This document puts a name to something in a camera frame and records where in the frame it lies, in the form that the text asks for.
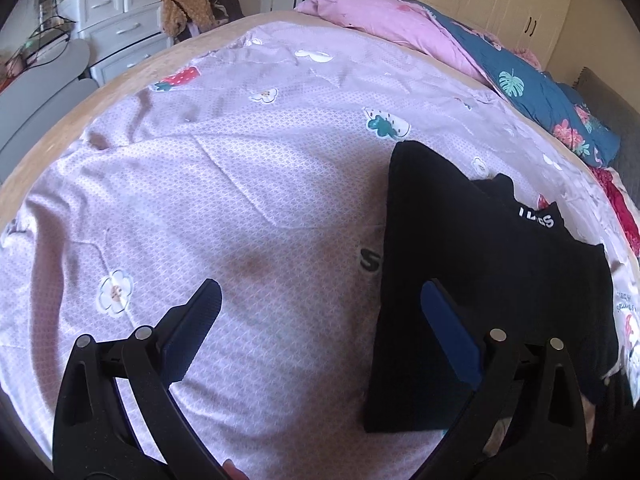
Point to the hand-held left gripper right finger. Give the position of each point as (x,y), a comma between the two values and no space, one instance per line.
(450,330)

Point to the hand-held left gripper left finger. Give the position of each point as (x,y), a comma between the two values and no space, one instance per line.
(192,330)

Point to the black sweater with white lettering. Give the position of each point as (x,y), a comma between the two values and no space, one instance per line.
(475,240)

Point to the person's left hand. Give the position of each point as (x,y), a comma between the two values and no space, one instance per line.
(236,471)

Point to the pink printed bed sheet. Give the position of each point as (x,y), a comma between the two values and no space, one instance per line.
(225,185)

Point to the red blanket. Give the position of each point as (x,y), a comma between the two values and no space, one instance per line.
(620,205)

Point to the pink and teal floral quilt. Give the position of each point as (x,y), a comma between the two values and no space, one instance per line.
(525,90)

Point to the beige bed mattress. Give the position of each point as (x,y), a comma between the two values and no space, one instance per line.
(125,70)

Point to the grey headboard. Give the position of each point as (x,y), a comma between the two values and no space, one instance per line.
(620,105)

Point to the white drawer chest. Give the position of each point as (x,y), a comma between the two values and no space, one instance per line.
(120,35)

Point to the black bag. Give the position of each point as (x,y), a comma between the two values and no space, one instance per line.
(227,2)

